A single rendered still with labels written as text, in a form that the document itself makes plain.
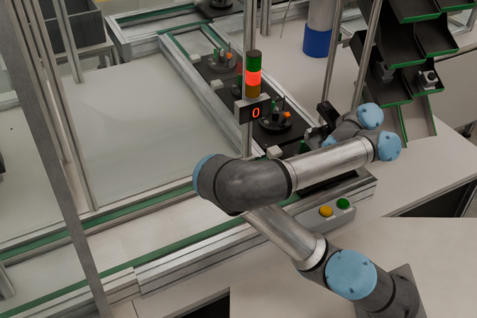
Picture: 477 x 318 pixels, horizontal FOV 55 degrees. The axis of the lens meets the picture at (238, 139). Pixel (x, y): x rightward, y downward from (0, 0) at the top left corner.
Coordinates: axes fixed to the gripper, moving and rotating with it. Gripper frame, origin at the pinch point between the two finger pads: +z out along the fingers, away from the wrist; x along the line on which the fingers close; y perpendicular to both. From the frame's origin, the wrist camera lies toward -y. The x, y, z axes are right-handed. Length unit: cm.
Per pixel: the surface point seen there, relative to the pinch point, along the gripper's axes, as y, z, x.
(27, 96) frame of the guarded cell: -20, -58, -82
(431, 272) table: 55, -15, 13
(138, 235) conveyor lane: 11, 14, -67
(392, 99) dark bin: -1.6, -11.1, 27.3
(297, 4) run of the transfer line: -79, 87, 70
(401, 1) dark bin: -27, -34, 26
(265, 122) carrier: -11.6, 22.4, -6.0
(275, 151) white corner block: 0.9, 13.8, -10.1
